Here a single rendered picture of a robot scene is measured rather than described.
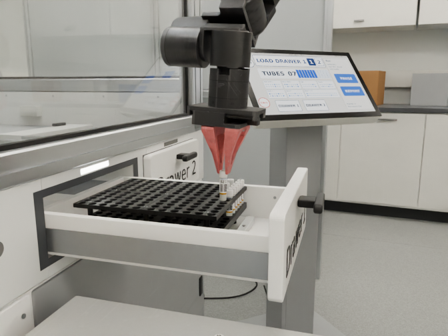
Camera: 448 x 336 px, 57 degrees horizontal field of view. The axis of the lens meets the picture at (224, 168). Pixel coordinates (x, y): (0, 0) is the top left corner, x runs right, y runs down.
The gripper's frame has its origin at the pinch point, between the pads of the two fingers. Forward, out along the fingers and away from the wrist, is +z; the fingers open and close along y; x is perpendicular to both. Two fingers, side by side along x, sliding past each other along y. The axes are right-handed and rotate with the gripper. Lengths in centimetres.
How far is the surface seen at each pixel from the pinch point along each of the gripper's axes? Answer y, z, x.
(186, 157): 17.8, 5.8, -28.1
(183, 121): 23.5, -0.8, -38.9
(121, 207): 12.7, 5.7, 8.0
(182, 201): 5.4, 5.3, 2.7
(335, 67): -8, -17, -108
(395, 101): -52, 7, -360
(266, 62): 14, -17, -89
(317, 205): -14.3, 2.9, 2.5
